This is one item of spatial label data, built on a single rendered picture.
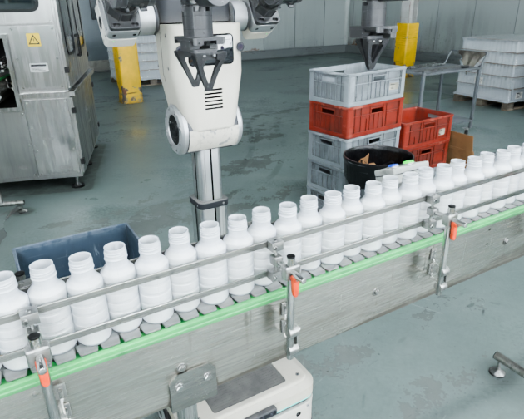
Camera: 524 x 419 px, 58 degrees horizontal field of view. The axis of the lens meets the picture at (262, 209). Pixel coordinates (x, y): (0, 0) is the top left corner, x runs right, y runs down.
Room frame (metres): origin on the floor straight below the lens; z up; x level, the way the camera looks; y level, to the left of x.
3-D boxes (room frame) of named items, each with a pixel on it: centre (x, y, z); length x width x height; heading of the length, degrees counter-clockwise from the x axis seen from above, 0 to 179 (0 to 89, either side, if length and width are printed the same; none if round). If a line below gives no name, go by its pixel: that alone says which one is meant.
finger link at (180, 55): (0.99, 0.13, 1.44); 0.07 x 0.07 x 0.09; 31
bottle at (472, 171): (1.20, -0.57, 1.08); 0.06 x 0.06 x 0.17
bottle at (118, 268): (0.73, 0.26, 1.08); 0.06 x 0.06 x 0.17
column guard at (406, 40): (10.79, -3.16, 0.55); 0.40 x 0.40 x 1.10; 30
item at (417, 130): (3.98, -1.27, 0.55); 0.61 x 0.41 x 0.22; 123
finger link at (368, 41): (1.21, -0.27, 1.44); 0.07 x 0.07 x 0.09; 30
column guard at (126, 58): (8.36, 2.25, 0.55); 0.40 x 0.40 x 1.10; 30
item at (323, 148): (3.54, -0.71, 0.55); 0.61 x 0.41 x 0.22; 127
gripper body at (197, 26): (0.98, 0.12, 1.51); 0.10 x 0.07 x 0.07; 31
